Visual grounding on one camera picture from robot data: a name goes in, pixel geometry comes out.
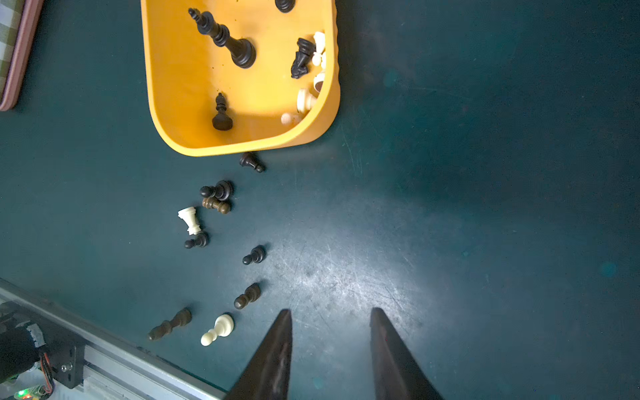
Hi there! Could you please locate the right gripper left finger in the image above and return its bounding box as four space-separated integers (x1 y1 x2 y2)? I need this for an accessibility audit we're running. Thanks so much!
224 309 293 400

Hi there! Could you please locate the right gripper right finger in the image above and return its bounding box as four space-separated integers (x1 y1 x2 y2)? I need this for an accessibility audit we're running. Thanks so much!
370 308 443 400

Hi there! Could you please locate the white pawn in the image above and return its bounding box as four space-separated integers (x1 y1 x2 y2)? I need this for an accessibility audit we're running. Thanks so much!
280 113 303 126
313 72 325 93
200 313 235 347
296 88 318 114
312 32 327 70

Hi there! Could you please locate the brown pawn low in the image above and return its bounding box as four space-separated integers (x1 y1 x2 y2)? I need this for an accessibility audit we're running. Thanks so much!
233 283 262 310

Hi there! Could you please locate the black pawn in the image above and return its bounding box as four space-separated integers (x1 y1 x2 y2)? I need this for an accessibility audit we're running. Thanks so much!
184 232 209 249
200 180 233 201
274 0 295 13
243 245 266 265

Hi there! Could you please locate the white rook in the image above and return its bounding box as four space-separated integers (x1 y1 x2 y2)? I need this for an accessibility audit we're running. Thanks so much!
178 207 202 236

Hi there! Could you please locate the black piece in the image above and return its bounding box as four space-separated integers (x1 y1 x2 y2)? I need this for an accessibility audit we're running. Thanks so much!
188 8 257 69
212 93 233 131
239 152 266 173

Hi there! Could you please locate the black knight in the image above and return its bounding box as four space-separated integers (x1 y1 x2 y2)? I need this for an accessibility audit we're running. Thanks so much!
291 38 316 79

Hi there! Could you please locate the yellow plastic storage box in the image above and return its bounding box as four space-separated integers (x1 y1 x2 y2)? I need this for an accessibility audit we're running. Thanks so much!
141 1 341 157

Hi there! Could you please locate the brown piece front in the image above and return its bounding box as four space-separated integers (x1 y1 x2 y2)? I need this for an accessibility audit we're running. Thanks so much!
148 308 193 341

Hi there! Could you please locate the brown pawn lying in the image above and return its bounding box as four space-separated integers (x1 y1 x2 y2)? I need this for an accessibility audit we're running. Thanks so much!
202 197 231 214

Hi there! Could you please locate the black pawn lying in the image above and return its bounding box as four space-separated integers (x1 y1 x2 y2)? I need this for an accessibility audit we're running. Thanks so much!
200 180 233 201

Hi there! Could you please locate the pink tray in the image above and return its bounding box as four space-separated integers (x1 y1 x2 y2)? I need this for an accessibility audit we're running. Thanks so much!
1 1 43 112

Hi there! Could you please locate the green checkered cloth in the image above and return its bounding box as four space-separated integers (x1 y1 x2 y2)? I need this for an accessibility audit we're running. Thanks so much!
0 0 25 94

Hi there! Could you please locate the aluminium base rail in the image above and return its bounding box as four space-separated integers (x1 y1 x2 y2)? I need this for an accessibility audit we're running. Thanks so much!
1 279 225 399

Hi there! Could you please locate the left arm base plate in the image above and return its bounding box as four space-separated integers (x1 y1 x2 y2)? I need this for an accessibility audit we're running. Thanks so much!
1 302 85 389

